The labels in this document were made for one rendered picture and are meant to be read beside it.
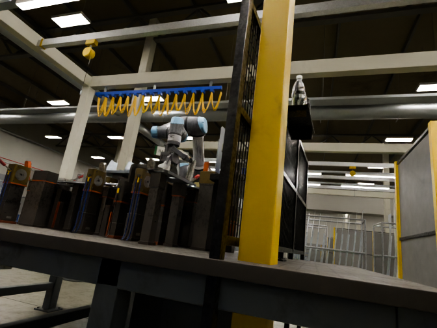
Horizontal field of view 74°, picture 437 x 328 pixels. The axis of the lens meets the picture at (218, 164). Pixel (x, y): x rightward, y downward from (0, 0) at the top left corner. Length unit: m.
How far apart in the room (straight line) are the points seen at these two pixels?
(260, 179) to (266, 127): 0.17
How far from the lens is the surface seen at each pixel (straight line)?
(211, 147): 8.28
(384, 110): 13.83
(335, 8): 3.72
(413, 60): 4.83
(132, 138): 9.98
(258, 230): 0.87
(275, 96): 0.99
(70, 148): 5.82
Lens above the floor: 0.74
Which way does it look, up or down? 15 degrees up
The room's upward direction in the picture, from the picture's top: 7 degrees clockwise
